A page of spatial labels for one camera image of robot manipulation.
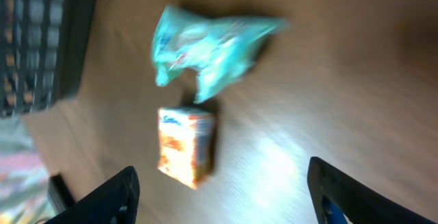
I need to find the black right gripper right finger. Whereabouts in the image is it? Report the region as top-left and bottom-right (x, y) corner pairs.
(307, 156), (433, 224)

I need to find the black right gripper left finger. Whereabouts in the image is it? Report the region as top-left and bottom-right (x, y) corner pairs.
(47, 166), (140, 224)

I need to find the orange Kleenex tissue pack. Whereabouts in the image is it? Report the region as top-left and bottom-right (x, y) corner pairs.
(157, 106), (216, 189)

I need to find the dark grey plastic basket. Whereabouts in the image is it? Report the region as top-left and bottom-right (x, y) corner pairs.
(1, 0), (96, 119)

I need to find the mint green packet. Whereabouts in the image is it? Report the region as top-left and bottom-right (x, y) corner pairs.
(151, 5), (286, 103)

